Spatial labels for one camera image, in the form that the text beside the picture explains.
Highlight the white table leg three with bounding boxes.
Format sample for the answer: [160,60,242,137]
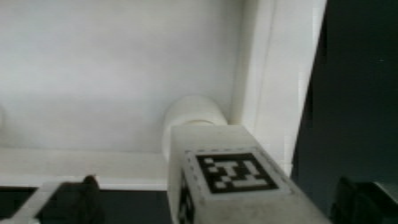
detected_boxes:
[164,96,331,224]

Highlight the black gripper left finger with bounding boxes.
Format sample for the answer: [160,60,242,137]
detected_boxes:
[0,174,109,224]

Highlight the white square tabletop tray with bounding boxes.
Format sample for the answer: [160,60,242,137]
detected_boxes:
[0,0,327,190]

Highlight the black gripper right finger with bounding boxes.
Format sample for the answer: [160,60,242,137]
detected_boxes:
[331,177,398,224]

